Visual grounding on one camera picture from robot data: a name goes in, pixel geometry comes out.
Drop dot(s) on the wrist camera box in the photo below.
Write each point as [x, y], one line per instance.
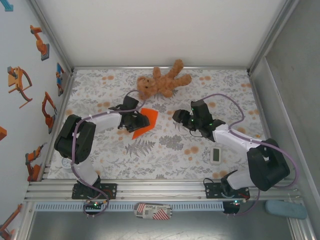
[131, 103]
[201, 111]

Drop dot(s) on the aluminium frame rail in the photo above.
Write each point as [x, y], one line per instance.
[68, 83]
[259, 95]

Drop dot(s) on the blue and orange wall sticker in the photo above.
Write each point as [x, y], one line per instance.
[60, 77]

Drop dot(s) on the white digital timer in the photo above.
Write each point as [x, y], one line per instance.
[215, 156]

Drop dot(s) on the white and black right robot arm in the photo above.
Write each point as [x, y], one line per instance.
[267, 165]

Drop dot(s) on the red striped printed package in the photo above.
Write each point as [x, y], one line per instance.
[152, 211]

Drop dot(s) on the white round analog clock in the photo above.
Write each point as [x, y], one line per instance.
[65, 163]

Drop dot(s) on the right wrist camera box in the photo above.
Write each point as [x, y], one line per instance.
[201, 111]

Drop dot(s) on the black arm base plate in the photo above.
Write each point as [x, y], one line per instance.
[112, 191]
[211, 191]

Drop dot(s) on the aluminium frame post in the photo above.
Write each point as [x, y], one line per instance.
[56, 40]
[269, 40]

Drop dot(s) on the brown teddy bear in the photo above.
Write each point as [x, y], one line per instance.
[162, 85]

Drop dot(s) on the wide aluminium mounting rail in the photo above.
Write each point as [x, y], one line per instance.
[162, 191]

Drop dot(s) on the floral print tablecloth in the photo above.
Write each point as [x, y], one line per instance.
[150, 165]

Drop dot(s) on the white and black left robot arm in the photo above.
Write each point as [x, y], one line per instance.
[72, 140]

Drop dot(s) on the small circuit board with LEDs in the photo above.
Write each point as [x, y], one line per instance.
[95, 205]
[233, 203]

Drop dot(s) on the orange paper sheet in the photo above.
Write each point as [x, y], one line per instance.
[152, 116]

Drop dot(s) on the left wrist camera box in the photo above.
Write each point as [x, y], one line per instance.
[131, 103]

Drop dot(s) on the orange claw gripper wall sticker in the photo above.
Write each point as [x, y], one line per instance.
[15, 82]

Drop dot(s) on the orange block wall sticker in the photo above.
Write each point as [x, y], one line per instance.
[2, 133]

